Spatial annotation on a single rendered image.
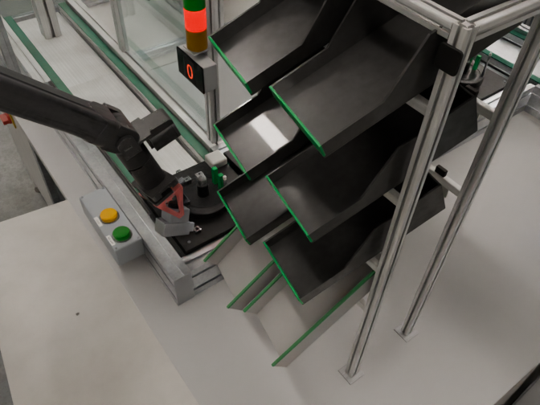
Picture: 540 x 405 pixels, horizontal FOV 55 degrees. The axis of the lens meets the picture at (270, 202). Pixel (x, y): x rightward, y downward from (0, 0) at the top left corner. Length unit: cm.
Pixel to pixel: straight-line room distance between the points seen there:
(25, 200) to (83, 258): 150
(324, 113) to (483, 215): 97
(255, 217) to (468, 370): 60
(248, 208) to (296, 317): 23
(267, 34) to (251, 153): 19
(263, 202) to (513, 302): 71
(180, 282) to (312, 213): 51
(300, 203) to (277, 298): 33
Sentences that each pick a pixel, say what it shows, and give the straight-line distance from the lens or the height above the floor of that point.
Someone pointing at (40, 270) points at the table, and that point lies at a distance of 140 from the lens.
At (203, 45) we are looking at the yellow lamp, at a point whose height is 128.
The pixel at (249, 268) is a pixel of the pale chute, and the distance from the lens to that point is 109.
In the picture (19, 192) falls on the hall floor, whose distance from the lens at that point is 291.
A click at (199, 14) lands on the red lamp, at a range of 124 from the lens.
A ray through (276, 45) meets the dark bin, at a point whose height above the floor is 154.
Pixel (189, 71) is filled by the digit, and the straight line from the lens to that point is 133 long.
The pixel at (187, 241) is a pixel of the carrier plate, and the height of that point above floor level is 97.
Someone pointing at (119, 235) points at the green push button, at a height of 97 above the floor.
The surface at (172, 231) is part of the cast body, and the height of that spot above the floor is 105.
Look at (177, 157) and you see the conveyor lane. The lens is 151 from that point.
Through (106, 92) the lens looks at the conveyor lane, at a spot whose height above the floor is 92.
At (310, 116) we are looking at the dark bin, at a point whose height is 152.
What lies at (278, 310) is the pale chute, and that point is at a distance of 105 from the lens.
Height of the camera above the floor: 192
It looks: 47 degrees down
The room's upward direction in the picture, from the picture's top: 3 degrees clockwise
